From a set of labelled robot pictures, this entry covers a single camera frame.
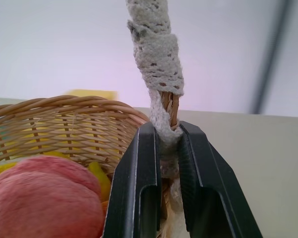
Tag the pink peach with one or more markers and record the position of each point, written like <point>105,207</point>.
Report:
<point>42,198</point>

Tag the yellow box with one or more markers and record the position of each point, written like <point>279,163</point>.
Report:
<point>94,93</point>

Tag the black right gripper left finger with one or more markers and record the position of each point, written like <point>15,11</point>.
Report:
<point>131,188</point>

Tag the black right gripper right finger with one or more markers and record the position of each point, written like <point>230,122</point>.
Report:
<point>210,183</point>

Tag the yellow banana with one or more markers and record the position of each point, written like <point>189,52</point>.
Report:
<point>100,177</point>

